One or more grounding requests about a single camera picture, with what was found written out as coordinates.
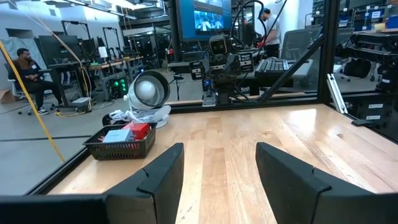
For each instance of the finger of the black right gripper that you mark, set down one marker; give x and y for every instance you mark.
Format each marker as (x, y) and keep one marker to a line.
(199, 70)
(244, 63)

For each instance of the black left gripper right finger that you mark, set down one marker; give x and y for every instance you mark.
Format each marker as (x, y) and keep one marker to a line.
(295, 193)

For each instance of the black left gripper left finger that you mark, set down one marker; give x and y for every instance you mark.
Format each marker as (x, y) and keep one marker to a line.
(155, 193)

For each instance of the red rectangular box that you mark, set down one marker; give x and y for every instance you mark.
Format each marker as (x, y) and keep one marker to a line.
(138, 130)

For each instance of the light blue box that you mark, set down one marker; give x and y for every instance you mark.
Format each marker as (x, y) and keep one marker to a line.
(117, 136)

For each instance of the black neighbouring robot arm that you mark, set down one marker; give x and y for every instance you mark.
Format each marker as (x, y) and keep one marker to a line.
(373, 46)

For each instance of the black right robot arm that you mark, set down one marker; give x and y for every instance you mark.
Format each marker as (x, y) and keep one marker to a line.
(222, 90)

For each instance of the black keyboard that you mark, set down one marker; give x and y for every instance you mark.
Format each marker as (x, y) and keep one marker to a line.
(272, 67)

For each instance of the standing person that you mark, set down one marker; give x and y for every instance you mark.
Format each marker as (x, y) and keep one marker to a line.
(273, 31)

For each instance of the small black mesh basket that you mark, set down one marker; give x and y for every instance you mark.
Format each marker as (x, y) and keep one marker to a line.
(124, 151)

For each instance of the large computer monitor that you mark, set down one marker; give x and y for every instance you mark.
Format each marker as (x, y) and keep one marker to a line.
(186, 18)

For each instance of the wooden desk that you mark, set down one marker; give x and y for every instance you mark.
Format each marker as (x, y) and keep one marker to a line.
(118, 62)

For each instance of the black mesh computer case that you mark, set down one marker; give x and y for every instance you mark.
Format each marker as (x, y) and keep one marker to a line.
(119, 90)

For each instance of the silver aluminium bar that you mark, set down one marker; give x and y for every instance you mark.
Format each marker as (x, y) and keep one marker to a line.
(337, 95)

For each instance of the black equipment box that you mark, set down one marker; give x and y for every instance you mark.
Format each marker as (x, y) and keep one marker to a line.
(373, 124)

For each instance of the storage shelving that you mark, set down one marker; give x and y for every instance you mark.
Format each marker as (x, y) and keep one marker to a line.
(367, 15)

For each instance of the black monitor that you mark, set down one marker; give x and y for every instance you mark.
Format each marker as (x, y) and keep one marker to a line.
(59, 48)

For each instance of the seated person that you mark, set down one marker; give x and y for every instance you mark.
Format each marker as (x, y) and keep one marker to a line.
(31, 74)

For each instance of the cardboard box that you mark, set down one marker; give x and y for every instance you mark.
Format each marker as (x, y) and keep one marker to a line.
(6, 96)

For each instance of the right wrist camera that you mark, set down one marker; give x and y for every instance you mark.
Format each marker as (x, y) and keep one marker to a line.
(218, 46)

